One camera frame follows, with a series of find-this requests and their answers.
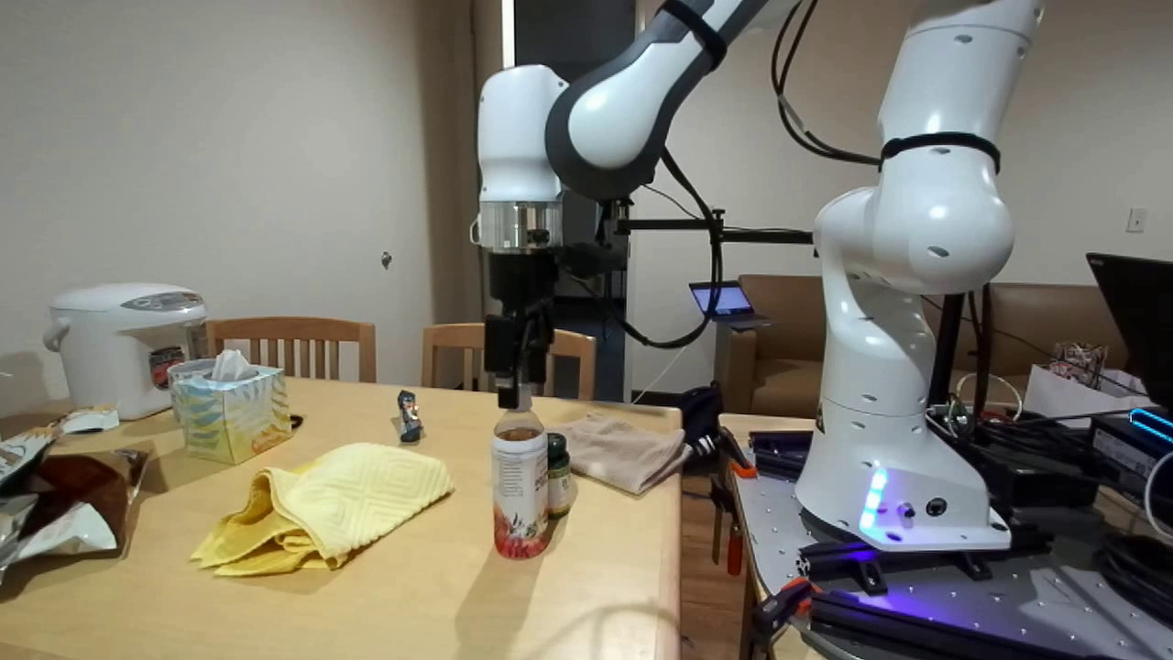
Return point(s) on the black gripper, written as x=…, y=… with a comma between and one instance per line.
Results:
x=524, y=288

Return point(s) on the tall tea bottle white cap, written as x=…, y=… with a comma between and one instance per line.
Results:
x=524, y=490

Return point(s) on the small green-capped bottle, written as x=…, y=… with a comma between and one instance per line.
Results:
x=562, y=483

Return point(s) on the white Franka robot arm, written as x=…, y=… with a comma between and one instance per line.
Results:
x=904, y=370

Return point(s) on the wooden chair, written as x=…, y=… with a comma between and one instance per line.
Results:
x=296, y=331
x=452, y=351

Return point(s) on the beige folded cloth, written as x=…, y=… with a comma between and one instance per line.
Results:
x=626, y=449

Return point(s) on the small laptop blue screen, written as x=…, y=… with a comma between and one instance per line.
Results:
x=724, y=299

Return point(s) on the yellow cloth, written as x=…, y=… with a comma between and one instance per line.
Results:
x=316, y=499

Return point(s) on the brown sofa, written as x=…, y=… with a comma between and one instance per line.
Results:
x=783, y=331

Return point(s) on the patterned tissue box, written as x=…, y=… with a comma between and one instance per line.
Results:
x=234, y=408

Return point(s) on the white electric water pot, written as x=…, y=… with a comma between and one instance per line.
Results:
x=116, y=351

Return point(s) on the brown snack bag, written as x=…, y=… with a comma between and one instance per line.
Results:
x=95, y=483

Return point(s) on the black vertical pole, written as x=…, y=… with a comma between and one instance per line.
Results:
x=973, y=344

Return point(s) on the silver snack bag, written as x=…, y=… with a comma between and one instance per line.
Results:
x=19, y=458

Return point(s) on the blue-lit black computer box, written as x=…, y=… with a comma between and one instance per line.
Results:
x=1137, y=446

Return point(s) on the black monitor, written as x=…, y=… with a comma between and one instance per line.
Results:
x=1142, y=325

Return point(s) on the black camera on boom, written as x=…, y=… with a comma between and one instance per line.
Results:
x=745, y=234

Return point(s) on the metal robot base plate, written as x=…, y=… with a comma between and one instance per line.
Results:
x=976, y=601

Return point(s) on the white wall outlet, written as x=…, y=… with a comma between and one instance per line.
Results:
x=1133, y=221

